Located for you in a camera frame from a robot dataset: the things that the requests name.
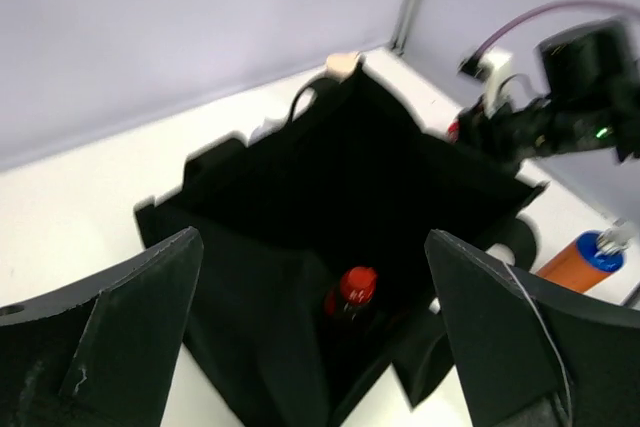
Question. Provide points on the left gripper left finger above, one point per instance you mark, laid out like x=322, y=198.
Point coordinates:
x=101, y=351

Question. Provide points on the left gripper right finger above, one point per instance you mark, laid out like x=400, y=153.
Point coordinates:
x=529, y=352

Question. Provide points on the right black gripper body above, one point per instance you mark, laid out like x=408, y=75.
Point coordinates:
x=508, y=136

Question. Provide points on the orange blue-pump bottle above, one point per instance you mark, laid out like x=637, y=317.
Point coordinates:
x=590, y=258

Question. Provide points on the small red-cap bottle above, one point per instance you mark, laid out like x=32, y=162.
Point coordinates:
x=348, y=305

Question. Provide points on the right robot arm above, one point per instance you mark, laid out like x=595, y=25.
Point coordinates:
x=592, y=102

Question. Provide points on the black canvas bag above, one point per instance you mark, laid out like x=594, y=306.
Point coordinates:
x=351, y=181

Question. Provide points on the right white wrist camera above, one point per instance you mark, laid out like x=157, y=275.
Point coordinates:
x=492, y=69

